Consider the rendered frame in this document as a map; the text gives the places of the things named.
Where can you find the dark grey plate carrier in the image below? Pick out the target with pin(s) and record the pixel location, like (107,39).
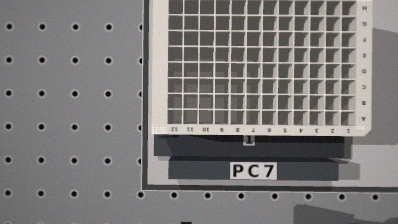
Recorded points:
(251,157)

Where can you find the white deep-well block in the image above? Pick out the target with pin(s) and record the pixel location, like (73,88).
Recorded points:
(192,96)

